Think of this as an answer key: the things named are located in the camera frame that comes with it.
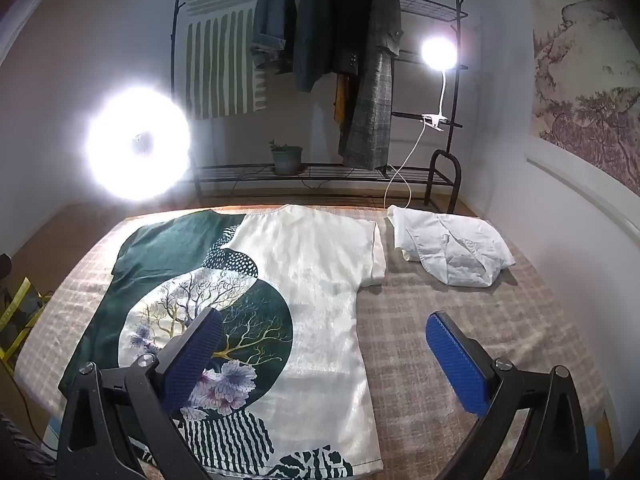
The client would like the black coat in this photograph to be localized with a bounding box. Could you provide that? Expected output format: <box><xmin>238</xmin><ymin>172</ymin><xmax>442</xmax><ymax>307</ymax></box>
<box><xmin>327</xmin><ymin>0</ymin><xmax>368</xmax><ymax>76</ymax></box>

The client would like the potted plant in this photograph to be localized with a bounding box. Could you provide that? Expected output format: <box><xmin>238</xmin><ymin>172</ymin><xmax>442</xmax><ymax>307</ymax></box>
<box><xmin>268</xmin><ymin>140</ymin><xmax>304</xmax><ymax>176</ymax></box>

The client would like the black bag with yellow straps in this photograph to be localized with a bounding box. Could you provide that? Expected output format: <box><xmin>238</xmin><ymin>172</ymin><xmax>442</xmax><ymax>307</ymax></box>
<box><xmin>0</xmin><ymin>275</ymin><xmax>46</xmax><ymax>366</ymax></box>

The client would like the white clip lamp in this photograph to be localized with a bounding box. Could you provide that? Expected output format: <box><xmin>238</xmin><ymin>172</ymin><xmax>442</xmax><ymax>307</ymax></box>
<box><xmin>420</xmin><ymin>37</ymin><xmax>459</xmax><ymax>132</ymax></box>

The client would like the dark striped cloth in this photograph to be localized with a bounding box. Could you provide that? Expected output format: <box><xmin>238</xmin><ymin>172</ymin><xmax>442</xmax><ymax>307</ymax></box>
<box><xmin>0</xmin><ymin>412</ymin><xmax>56</xmax><ymax>480</ymax></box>

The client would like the beige plaid blanket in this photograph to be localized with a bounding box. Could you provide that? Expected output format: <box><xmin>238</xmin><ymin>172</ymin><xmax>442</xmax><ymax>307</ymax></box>
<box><xmin>14</xmin><ymin>204</ymin><xmax>613</xmax><ymax>480</ymax></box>

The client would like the blue denim jacket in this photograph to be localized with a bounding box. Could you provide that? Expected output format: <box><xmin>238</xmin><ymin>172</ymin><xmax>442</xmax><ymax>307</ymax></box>
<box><xmin>250</xmin><ymin>0</ymin><xmax>298</xmax><ymax>68</ymax></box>

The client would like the round ring light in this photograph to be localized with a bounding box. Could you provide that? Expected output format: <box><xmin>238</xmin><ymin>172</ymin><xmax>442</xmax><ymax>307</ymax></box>
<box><xmin>82</xmin><ymin>82</ymin><xmax>193</xmax><ymax>203</ymax></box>

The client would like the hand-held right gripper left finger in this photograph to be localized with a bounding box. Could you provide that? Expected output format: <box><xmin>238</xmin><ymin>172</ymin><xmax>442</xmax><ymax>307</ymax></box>
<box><xmin>56</xmin><ymin>307</ymin><xmax>226</xmax><ymax>480</ymax></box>

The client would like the black arched metal frame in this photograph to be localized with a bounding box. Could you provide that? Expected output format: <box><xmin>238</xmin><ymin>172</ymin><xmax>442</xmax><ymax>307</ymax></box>
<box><xmin>425</xmin><ymin>150</ymin><xmax>461</xmax><ymax>213</ymax></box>

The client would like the green striped wall hanging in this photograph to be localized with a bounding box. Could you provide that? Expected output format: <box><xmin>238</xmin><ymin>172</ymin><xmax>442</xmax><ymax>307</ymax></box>
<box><xmin>182</xmin><ymin>0</ymin><xmax>271</xmax><ymax>121</ymax></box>

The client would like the yellow garment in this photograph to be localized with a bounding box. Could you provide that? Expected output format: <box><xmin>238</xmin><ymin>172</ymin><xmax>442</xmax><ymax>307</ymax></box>
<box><xmin>332</xmin><ymin>72</ymin><xmax>351</xmax><ymax>123</ymax></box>

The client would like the black wicker chair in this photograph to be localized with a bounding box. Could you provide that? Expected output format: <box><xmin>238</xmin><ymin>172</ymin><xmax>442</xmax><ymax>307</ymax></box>
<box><xmin>340</xmin><ymin>0</ymin><xmax>403</xmax><ymax>170</ymax></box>

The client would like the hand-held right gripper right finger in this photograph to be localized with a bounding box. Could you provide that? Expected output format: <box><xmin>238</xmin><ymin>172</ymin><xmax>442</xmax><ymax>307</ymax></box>
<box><xmin>426</xmin><ymin>311</ymin><xmax>591</xmax><ymax>480</ymax></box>

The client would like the white crumpled garment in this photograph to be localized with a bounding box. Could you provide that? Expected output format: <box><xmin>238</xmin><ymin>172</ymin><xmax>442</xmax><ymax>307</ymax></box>
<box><xmin>386</xmin><ymin>205</ymin><xmax>516</xmax><ymax>288</ymax></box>

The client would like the grey green jacket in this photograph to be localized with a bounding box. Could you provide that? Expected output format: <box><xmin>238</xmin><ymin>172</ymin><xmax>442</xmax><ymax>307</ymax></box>
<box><xmin>292</xmin><ymin>0</ymin><xmax>333</xmax><ymax>93</ymax></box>

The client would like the landscape wall poster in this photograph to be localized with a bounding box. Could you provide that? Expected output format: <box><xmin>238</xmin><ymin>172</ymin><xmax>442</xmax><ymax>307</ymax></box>
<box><xmin>530</xmin><ymin>0</ymin><xmax>640</xmax><ymax>196</ymax></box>

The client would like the green and white printed t-shirt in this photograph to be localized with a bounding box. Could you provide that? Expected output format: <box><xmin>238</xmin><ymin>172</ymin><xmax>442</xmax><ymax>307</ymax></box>
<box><xmin>59</xmin><ymin>204</ymin><xmax>386</xmax><ymax>478</ymax></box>

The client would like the white lamp cable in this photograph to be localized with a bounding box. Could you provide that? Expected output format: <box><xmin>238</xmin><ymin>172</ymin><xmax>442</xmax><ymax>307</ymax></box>
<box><xmin>384</xmin><ymin>125</ymin><xmax>426</xmax><ymax>208</ymax></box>

